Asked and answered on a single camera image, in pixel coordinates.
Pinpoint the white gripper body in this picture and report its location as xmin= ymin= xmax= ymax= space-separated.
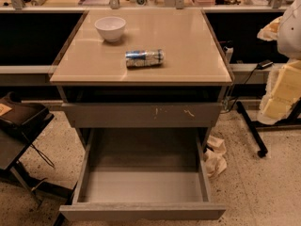
xmin=257 ymin=16 xmax=282 ymax=41

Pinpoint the white ceramic bowl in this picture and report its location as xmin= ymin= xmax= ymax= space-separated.
xmin=94 ymin=16 xmax=126 ymax=41

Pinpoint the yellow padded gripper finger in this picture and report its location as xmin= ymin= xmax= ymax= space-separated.
xmin=257 ymin=59 xmax=301 ymax=125

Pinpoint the grey open middle drawer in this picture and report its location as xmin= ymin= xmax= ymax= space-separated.
xmin=60 ymin=128 xmax=226 ymax=221

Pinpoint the beige top drawer cabinet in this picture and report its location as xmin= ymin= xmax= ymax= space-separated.
xmin=49 ymin=8 xmax=235 ymax=149

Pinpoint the blue silver redbull can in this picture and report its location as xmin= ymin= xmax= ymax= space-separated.
xmin=125 ymin=49 xmax=165 ymax=69

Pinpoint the black side cart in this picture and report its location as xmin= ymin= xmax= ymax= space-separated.
xmin=0 ymin=92 xmax=72 ymax=204

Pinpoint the black power adapter with cable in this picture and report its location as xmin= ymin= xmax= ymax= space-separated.
xmin=222 ymin=60 xmax=274 ymax=113

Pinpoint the grey top drawer front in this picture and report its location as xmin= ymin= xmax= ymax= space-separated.
xmin=62 ymin=103 xmax=221 ymax=128

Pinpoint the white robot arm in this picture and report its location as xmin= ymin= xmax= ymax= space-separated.
xmin=257 ymin=0 xmax=301 ymax=125

